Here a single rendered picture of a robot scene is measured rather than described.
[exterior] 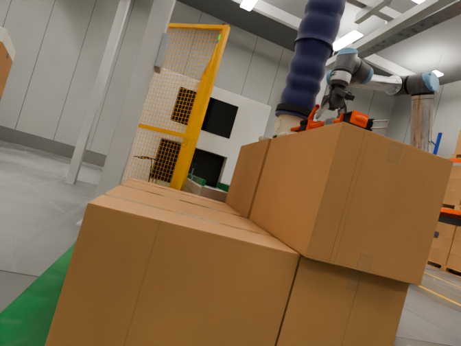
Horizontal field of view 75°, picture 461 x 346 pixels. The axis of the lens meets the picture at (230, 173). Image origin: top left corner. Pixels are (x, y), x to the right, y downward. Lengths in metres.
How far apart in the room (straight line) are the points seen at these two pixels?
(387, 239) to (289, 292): 0.33
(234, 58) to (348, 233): 11.13
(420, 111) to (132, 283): 1.80
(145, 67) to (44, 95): 8.76
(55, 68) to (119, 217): 10.84
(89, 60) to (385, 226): 10.96
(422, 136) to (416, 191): 1.07
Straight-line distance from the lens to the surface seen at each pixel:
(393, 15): 4.72
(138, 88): 2.82
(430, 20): 7.25
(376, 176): 0.98
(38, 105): 11.47
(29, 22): 12.15
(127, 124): 2.77
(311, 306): 1.01
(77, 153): 5.03
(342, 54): 1.59
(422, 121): 2.12
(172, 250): 0.84
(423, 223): 1.11
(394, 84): 2.12
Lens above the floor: 0.69
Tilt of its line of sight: 2 degrees up
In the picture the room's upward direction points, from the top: 16 degrees clockwise
